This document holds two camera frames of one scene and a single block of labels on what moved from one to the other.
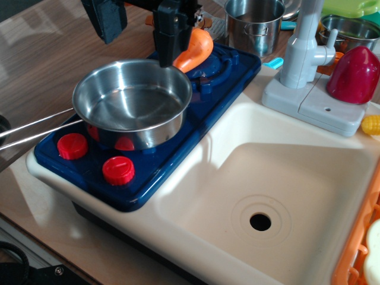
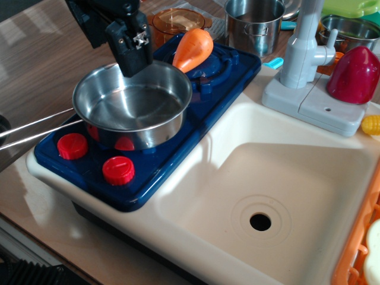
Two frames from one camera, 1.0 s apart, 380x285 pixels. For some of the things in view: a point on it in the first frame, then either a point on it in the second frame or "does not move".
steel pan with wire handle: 132,105 does not move
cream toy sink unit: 263,198 does not move
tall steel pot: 255,25 does not move
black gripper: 173,22 -> 129,37
